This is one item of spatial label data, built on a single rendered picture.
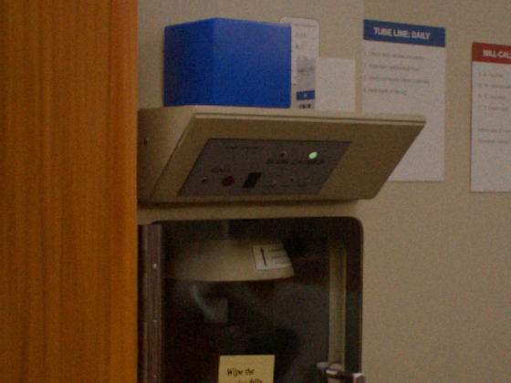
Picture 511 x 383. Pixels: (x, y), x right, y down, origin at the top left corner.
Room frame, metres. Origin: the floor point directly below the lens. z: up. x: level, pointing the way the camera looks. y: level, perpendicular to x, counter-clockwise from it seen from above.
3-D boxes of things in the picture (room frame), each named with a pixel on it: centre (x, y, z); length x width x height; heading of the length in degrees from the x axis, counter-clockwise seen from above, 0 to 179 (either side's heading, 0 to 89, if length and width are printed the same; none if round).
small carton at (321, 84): (1.36, -0.07, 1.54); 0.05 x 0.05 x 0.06; 24
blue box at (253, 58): (1.28, 0.04, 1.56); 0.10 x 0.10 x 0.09; 36
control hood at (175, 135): (1.33, -0.03, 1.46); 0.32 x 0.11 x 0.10; 126
